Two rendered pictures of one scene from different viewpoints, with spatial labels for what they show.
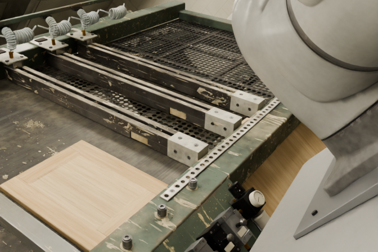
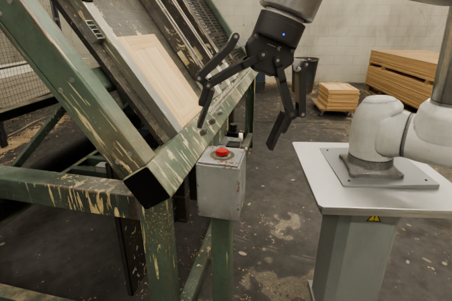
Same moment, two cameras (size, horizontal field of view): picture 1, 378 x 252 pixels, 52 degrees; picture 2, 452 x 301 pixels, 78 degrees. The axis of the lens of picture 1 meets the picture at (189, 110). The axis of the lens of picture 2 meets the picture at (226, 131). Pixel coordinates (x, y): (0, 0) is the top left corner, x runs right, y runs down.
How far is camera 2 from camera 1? 0.86 m
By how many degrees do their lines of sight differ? 42
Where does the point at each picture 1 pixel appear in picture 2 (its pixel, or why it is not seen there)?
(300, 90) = (376, 145)
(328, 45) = (408, 148)
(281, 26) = (397, 129)
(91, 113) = (156, 15)
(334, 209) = (362, 185)
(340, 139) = (368, 163)
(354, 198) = (371, 185)
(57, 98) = not seen: outside the picture
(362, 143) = (374, 168)
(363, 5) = (435, 153)
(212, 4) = not seen: outside the picture
